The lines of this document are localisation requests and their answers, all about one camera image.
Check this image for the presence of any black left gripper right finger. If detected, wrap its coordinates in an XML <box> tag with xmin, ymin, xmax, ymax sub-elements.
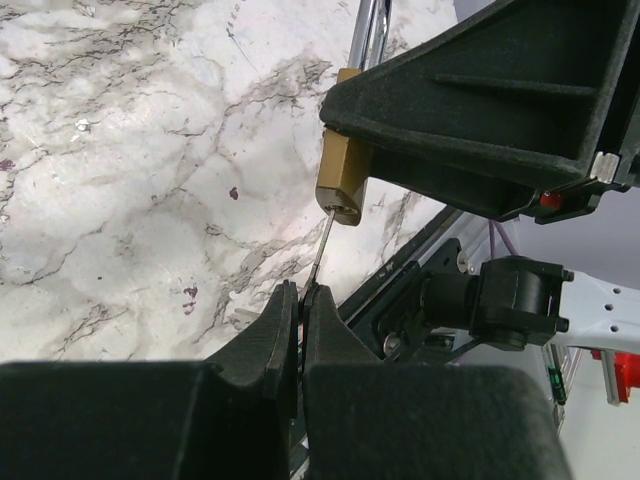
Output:
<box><xmin>303</xmin><ymin>286</ymin><xmax>572</xmax><ymax>479</ymax></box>

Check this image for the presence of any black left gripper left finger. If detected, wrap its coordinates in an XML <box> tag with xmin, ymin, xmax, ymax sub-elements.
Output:
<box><xmin>1</xmin><ymin>282</ymin><xmax>298</xmax><ymax>479</ymax></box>

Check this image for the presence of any brass padlock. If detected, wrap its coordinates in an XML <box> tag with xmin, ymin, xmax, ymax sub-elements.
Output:
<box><xmin>315</xmin><ymin>0</ymin><xmax>392</xmax><ymax>226</ymax></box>

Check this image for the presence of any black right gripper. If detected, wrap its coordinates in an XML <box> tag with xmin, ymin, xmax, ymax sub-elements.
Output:
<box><xmin>320</xmin><ymin>1</ymin><xmax>639</xmax><ymax>224</ymax></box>

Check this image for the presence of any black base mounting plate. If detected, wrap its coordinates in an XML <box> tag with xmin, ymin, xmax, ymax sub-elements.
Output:
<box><xmin>338</xmin><ymin>207</ymin><xmax>488</xmax><ymax>362</ymax></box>

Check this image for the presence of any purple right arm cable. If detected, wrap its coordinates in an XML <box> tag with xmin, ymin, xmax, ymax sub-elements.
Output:
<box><xmin>487</xmin><ymin>219</ymin><xmax>521</xmax><ymax>259</ymax></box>

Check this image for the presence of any red clamp on rail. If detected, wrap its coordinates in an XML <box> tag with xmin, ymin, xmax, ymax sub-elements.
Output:
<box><xmin>591</xmin><ymin>350</ymin><xmax>639</xmax><ymax>406</ymax></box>

